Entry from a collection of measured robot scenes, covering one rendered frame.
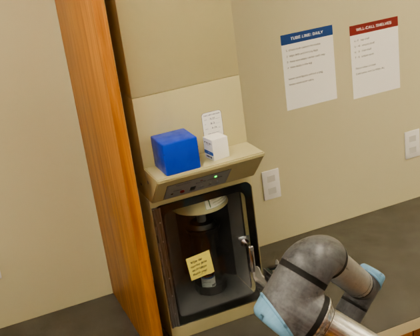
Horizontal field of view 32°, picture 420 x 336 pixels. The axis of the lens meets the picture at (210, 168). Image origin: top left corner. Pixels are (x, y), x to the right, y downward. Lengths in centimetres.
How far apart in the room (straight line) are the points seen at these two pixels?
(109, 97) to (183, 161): 27
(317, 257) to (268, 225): 122
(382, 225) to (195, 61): 116
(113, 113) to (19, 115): 56
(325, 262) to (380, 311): 78
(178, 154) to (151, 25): 35
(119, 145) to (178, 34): 34
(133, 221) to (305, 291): 60
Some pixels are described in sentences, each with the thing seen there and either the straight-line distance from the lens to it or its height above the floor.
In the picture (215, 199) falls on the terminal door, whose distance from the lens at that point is 216.
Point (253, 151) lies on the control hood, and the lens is 208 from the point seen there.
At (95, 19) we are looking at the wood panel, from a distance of 186.
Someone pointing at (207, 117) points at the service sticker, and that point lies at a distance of 209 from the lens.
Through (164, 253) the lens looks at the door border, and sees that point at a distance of 217.
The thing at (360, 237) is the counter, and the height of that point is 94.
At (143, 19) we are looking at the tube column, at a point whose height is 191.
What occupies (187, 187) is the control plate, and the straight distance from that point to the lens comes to 206.
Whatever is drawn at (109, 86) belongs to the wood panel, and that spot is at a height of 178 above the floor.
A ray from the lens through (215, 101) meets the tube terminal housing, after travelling 209.
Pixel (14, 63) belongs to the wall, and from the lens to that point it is 236.
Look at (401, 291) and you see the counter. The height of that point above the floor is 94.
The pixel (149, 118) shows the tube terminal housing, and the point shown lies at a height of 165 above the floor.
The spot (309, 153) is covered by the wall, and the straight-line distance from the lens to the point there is 280.
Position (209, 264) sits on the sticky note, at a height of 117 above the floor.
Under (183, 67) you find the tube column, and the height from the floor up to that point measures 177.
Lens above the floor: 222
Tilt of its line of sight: 21 degrees down
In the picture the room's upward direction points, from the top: 8 degrees counter-clockwise
